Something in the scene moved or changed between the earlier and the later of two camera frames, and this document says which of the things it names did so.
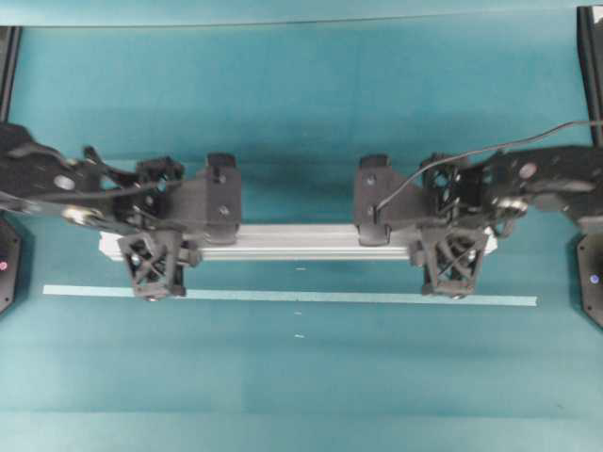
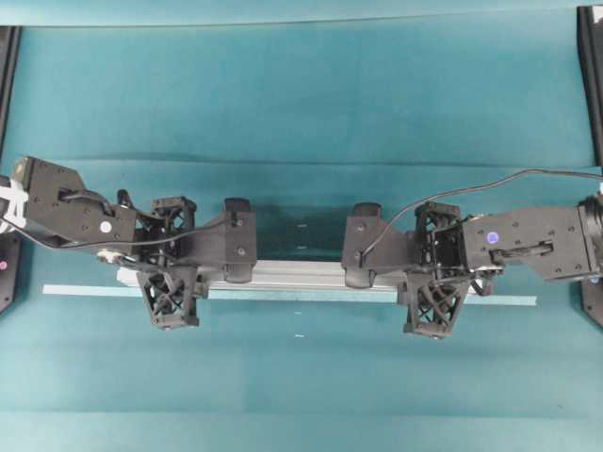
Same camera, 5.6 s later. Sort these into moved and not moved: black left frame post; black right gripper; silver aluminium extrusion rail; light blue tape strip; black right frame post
Moved: black right gripper; silver aluminium extrusion rail
Not moved: black right frame post; black left frame post; light blue tape strip
